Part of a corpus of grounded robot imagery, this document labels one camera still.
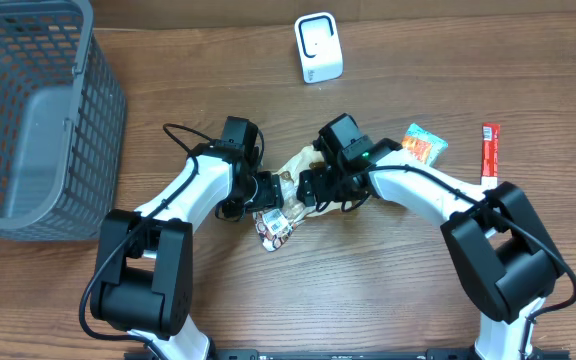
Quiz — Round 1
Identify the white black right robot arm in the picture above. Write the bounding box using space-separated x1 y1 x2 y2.
297 114 570 359

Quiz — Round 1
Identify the grey plastic mesh basket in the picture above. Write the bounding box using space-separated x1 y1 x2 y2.
0 0 127 241

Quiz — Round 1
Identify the teal orange snack packet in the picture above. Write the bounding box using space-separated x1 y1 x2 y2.
402 123 448 166

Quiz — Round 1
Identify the white barcode scanner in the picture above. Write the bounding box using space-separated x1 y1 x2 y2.
294 12 344 84

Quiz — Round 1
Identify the red snack stick packet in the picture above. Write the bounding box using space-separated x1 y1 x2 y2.
481 123 501 189

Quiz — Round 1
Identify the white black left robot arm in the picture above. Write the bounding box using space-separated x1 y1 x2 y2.
78 116 284 359

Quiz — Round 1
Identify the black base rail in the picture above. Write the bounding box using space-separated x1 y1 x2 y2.
125 348 572 360

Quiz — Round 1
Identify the beige brown snack bag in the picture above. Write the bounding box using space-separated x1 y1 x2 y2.
253 145 324 252

